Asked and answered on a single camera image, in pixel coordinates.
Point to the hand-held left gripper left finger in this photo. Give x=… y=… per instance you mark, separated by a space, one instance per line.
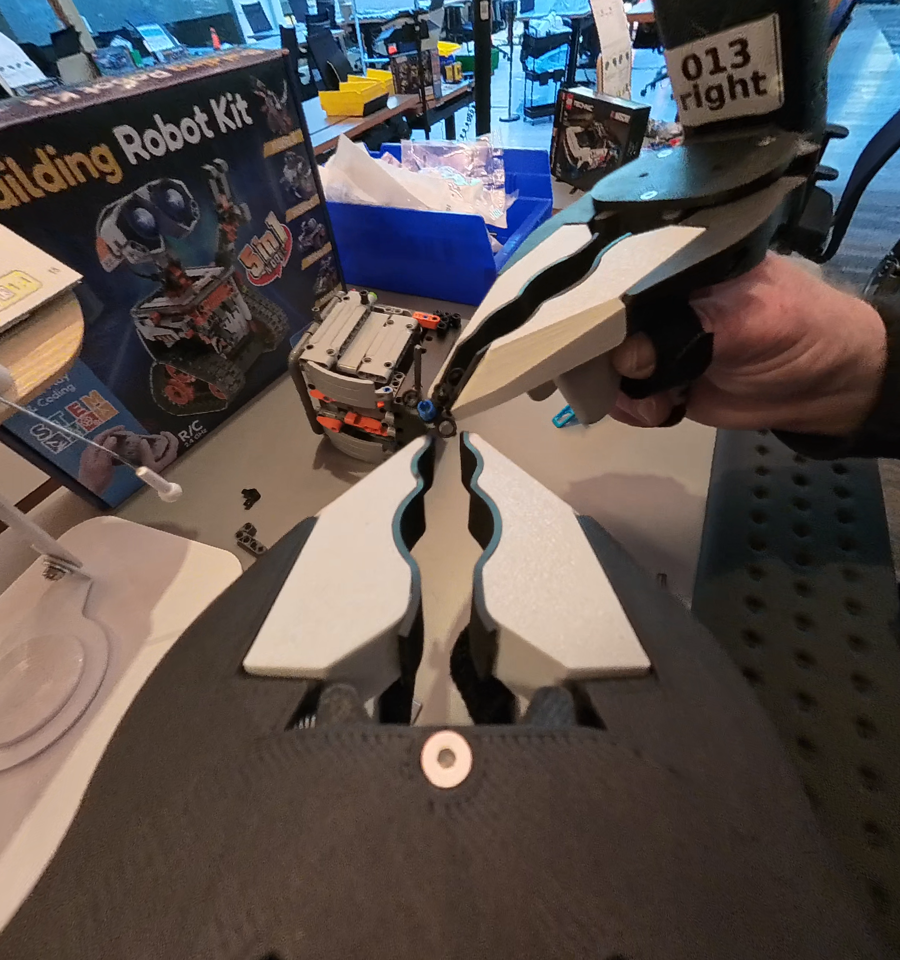
x=330 y=600

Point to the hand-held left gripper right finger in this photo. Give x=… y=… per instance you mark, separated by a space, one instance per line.
x=562 y=600

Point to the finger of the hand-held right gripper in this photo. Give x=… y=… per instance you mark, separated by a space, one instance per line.
x=525 y=285
x=562 y=337

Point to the small black angled beam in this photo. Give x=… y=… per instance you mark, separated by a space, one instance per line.
x=446 y=427

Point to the blue pin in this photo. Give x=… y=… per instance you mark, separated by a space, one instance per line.
x=426 y=410

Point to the grey building block model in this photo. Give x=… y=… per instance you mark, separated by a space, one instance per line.
x=360 y=360

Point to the person's right forearm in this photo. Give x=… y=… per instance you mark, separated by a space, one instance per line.
x=899 y=375

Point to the person's right hand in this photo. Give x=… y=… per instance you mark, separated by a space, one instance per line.
x=794 y=352

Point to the turquoise plastic tool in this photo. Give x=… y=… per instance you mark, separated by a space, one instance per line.
x=564 y=418

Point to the grey angled beam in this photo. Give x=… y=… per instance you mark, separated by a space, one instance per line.
x=250 y=538

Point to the black office chair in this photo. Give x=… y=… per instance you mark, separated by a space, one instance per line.
x=847 y=202

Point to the blue bin with plastic bags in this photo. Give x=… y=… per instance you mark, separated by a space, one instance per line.
x=420 y=240

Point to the black angled connector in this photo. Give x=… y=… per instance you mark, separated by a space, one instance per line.
x=251 y=495

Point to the dark toy car box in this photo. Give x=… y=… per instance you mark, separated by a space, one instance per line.
x=600 y=135

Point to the white book stand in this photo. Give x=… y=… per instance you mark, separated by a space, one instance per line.
x=120 y=600

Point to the black pillar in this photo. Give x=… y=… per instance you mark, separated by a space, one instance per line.
x=481 y=67

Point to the black studded armrest pad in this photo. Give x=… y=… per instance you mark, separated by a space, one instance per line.
x=794 y=600

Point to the yellow plastic bin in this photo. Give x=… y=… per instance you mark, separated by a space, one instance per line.
x=352 y=97

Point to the toy kit cardboard box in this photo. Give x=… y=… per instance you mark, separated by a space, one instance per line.
x=157 y=262

